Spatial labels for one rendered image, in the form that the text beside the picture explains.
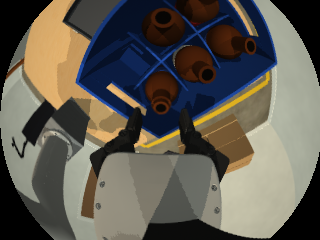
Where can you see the blue crate with cross dividers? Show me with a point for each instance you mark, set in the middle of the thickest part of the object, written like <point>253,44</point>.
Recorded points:
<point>118,54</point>

